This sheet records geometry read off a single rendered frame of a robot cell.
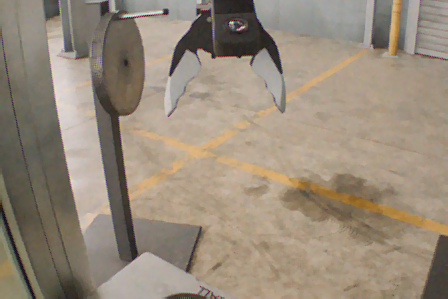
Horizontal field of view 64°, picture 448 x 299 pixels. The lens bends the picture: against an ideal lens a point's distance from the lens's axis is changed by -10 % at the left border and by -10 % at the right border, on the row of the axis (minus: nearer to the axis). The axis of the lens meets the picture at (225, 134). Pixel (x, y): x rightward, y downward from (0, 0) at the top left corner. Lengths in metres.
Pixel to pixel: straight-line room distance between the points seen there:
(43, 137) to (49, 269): 0.09
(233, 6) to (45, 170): 0.27
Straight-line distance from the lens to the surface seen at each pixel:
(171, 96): 0.49
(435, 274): 0.56
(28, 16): 0.22
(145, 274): 0.30
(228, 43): 0.38
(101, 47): 1.12
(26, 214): 0.25
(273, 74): 0.49
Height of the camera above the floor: 1.10
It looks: 25 degrees down
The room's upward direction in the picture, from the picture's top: straight up
